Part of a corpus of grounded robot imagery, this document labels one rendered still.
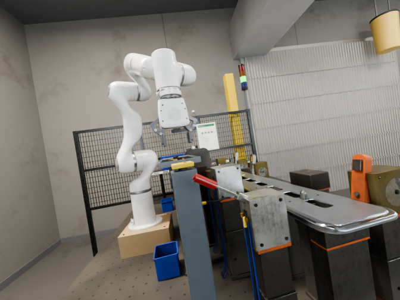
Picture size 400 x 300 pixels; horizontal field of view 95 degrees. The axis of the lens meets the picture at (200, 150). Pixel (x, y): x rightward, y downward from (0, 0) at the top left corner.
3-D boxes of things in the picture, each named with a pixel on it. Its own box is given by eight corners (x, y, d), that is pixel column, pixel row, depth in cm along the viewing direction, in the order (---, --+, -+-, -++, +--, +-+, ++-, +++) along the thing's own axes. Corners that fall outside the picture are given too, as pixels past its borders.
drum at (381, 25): (386, 55, 344) (381, 22, 343) (410, 43, 307) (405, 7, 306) (368, 56, 340) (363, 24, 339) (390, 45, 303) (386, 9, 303)
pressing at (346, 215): (418, 213, 38) (417, 206, 38) (327, 239, 35) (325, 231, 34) (222, 165, 174) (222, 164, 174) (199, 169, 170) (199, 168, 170)
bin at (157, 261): (181, 275, 74) (178, 253, 74) (156, 282, 72) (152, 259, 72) (180, 259, 85) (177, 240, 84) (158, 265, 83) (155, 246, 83)
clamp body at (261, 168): (280, 216, 114) (272, 161, 113) (262, 220, 112) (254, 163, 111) (274, 212, 120) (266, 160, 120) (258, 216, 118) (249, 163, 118)
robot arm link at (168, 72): (175, 94, 71) (153, 93, 66) (170, 61, 71) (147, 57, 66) (187, 87, 64) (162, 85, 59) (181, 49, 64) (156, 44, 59)
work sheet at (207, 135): (219, 148, 209) (215, 121, 209) (200, 152, 205) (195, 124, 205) (218, 148, 211) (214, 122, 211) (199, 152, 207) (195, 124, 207)
